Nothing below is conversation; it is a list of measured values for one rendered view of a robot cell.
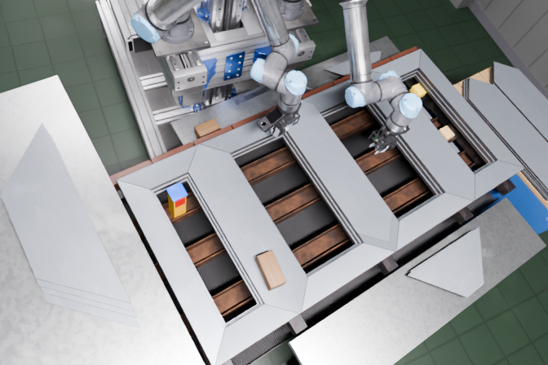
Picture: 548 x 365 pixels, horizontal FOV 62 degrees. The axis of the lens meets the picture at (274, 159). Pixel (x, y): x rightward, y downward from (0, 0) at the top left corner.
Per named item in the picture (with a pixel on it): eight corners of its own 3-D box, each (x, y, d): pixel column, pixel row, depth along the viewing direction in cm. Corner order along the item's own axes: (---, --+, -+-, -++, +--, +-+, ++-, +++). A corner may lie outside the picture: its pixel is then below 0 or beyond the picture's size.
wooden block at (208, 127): (213, 123, 208) (214, 117, 203) (220, 134, 206) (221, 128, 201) (193, 132, 204) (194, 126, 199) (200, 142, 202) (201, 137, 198)
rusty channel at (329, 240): (486, 158, 226) (492, 153, 222) (178, 344, 163) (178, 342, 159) (475, 146, 229) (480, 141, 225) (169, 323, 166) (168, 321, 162)
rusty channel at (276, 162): (433, 96, 239) (438, 90, 235) (130, 246, 176) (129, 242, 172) (423, 85, 242) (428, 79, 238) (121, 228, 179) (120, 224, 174)
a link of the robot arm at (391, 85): (373, 72, 161) (386, 97, 157) (399, 66, 164) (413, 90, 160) (364, 85, 168) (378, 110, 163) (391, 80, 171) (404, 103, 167)
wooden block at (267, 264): (284, 284, 160) (286, 281, 156) (268, 291, 158) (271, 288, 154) (270, 253, 165) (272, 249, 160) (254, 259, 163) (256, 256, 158)
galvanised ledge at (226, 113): (406, 65, 250) (408, 62, 247) (191, 161, 200) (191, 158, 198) (384, 39, 256) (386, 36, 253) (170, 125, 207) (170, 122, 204)
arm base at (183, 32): (150, 19, 183) (149, -1, 175) (187, 12, 188) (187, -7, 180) (162, 47, 178) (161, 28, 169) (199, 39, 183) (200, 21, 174)
